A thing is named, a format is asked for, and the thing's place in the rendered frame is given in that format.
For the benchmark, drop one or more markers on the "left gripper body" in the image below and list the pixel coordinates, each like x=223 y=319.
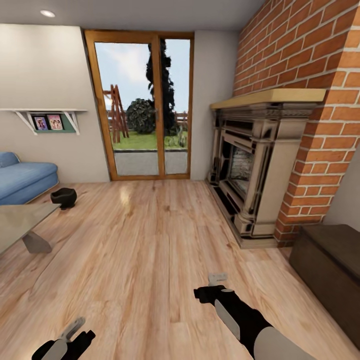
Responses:
x=79 y=345

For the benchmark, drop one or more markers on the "cauldron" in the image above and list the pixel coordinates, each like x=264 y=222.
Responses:
x=64 y=196

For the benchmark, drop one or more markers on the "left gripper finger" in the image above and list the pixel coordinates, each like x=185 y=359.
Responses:
x=91 y=335

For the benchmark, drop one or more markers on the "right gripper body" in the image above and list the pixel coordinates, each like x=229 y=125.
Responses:
x=205 y=293

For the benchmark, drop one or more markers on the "cabinet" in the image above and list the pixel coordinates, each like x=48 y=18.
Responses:
x=327 y=257

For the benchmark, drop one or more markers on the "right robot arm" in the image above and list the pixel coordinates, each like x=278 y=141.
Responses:
x=262 y=340

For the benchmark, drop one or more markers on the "shelf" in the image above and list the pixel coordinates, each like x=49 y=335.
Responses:
x=68 y=117

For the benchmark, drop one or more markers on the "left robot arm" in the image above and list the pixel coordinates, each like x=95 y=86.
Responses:
x=63 y=347

